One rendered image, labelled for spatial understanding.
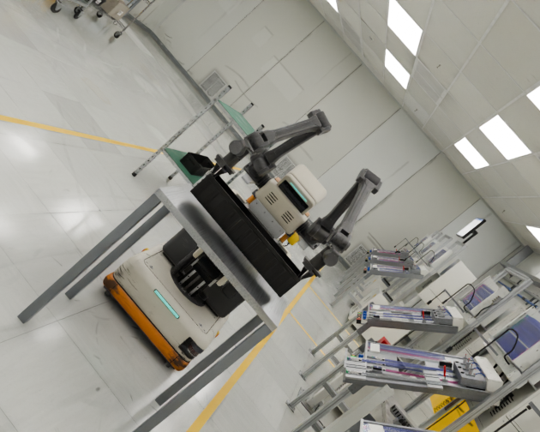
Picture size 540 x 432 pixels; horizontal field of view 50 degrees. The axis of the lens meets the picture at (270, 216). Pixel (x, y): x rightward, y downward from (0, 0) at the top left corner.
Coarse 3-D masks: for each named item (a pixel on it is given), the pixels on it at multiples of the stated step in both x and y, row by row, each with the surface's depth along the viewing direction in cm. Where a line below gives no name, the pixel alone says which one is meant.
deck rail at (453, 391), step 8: (376, 376) 331; (424, 384) 326; (440, 392) 325; (448, 392) 324; (456, 392) 324; (464, 392) 323; (472, 392) 322; (480, 392) 321; (488, 392) 321; (472, 400) 322; (480, 400) 321
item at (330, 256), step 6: (330, 240) 241; (336, 246) 244; (348, 246) 242; (324, 252) 239; (330, 252) 235; (336, 252) 234; (342, 252) 242; (324, 258) 234; (330, 258) 234; (336, 258) 234; (330, 264) 235
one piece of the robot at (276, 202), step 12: (264, 180) 294; (276, 180) 297; (264, 192) 293; (276, 192) 292; (264, 204) 295; (276, 204) 293; (288, 204) 292; (276, 216) 294; (288, 216) 294; (300, 216) 292; (288, 228) 294; (300, 228) 294
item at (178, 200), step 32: (160, 192) 224; (128, 224) 227; (192, 224) 226; (96, 256) 230; (224, 256) 230; (64, 288) 236; (256, 288) 237; (256, 320) 266; (224, 352) 270; (192, 384) 230; (160, 416) 233
